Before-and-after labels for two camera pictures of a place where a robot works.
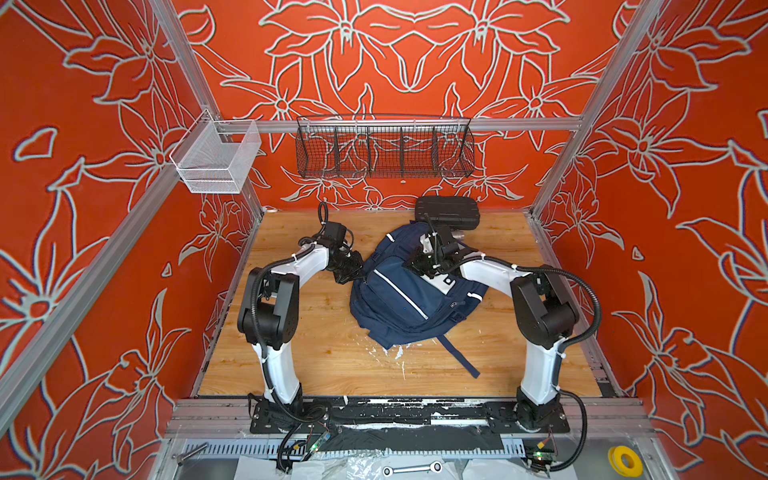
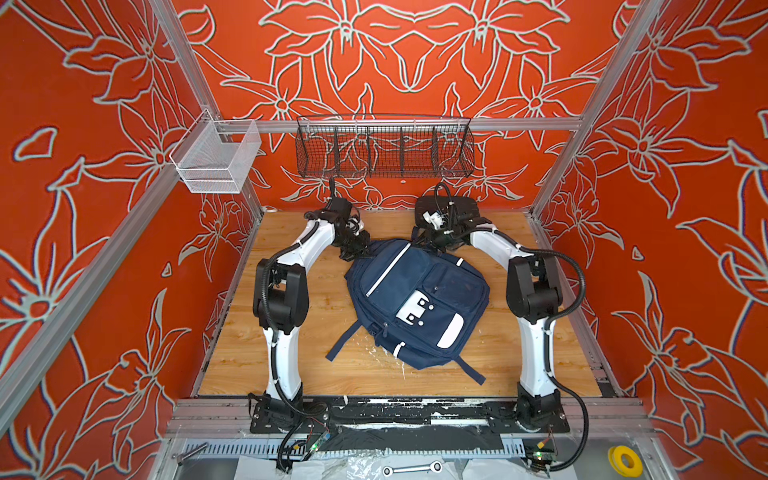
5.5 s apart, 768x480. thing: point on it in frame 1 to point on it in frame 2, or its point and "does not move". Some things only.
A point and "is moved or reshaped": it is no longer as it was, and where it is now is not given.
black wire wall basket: [390, 147] does not move
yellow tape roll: [615, 454] does not move
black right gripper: [414, 263] to [429, 234]
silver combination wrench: [435, 466] does not move
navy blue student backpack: [395, 305] is moved or reshaped
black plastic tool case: [452, 213] does not move
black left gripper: [355, 268] to [361, 250]
